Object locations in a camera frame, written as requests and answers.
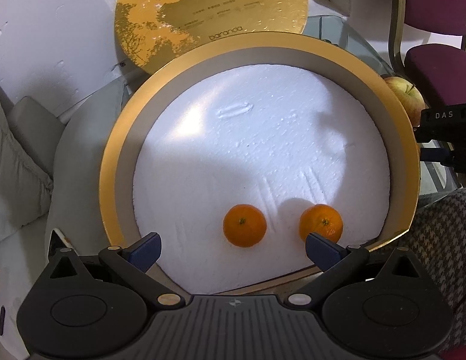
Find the small orange mandarin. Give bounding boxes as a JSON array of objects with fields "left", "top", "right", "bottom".
[{"left": 222, "top": 204, "right": 267, "bottom": 248}]

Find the gold round box lid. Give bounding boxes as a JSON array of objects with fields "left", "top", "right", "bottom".
[{"left": 114, "top": 0, "right": 308, "bottom": 74}]

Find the yellow-red apple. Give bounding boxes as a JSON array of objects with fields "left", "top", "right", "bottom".
[{"left": 384, "top": 76, "right": 426, "bottom": 128}]

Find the white-cased smartphone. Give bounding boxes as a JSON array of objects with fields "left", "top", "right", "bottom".
[{"left": 47, "top": 228, "right": 74, "bottom": 260}]

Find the grey seat cushion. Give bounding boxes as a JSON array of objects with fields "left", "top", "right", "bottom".
[{"left": 45, "top": 79, "right": 130, "bottom": 255}]

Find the right houndstooth trouser knee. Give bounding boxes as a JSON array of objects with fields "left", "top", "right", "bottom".
[{"left": 400, "top": 188, "right": 466, "bottom": 359}]

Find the purple banquet chair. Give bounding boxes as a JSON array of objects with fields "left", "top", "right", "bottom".
[{"left": 388, "top": 0, "right": 466, "bottom": 106}]

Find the gold round box base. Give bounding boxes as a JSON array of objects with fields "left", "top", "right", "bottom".
[{"left": 99, "top": 32, "right": 420, "bottom": 294}]

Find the grey back cushion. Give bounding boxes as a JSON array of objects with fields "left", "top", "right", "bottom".
[{"left": 0, "top": 93, "right": 65, "bottom": 242}]

